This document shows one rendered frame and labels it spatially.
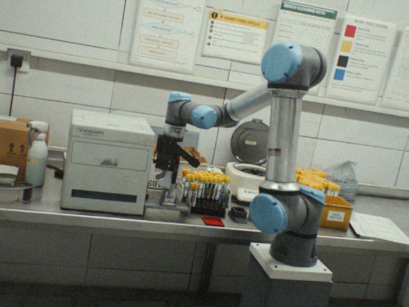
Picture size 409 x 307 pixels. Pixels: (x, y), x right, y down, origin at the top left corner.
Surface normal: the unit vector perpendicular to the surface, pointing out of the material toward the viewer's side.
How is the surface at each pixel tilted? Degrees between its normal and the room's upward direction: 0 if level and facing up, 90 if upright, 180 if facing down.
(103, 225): 90
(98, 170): 90
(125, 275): 90
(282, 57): 82
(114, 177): 90
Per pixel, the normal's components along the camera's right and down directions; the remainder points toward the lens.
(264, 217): -0.70, 0.14
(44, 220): 0.23, 0.25
